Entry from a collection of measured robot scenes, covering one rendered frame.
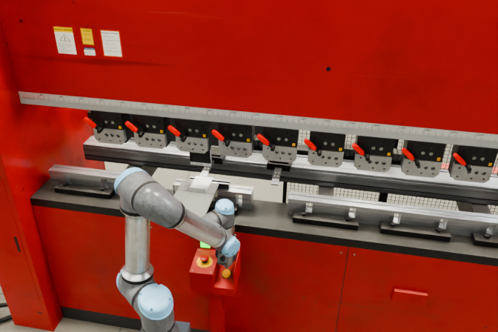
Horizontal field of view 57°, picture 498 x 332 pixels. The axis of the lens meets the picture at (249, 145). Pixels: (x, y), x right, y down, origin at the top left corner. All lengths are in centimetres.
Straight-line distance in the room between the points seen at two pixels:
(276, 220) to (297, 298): 44
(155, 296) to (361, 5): 126
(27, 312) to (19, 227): 64
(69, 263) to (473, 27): 222
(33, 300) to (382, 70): 218
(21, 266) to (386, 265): 184
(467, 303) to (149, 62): 179
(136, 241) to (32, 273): 118
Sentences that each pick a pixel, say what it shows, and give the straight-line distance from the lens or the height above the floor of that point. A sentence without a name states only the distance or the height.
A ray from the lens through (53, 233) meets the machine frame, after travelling 263.
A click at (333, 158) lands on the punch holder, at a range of 202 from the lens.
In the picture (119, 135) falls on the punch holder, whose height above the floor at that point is 121.
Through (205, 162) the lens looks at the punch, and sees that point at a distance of 218.
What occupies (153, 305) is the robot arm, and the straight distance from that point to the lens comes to 169.
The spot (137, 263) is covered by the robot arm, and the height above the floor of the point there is 108.
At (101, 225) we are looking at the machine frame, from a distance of 244.
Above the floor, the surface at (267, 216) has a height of 87.
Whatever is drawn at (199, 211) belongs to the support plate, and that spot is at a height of 100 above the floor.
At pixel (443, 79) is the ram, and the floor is 161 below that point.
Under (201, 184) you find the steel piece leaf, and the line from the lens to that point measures 221.
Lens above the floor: 225
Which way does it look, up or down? 30 degrees down
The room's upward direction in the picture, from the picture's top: 1 degrees clockwise
